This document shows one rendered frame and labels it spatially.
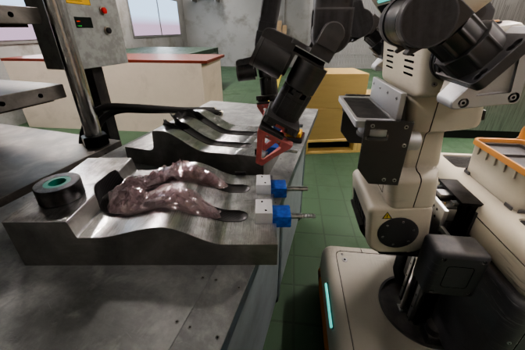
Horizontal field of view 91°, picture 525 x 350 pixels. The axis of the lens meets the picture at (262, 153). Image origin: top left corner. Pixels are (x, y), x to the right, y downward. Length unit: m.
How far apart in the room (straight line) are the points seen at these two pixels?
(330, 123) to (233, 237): 2.38
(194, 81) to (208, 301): 2.96
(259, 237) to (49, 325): 0.36
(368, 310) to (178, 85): 2.94
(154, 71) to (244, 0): 6.93
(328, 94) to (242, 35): 7.54
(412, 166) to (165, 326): 0.64
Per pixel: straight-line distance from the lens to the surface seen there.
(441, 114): 0.72
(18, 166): 1.27
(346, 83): 2.75
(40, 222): 0.63
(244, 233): 0.54
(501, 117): 4.18
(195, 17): 10.43
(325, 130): 2.82
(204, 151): 0.82
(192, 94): 3.35
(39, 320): 0.61
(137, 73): 3.60
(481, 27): 0.52
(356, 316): 1.17
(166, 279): 0.57
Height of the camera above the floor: 1.22
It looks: 25 degrees down
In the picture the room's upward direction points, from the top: straight up
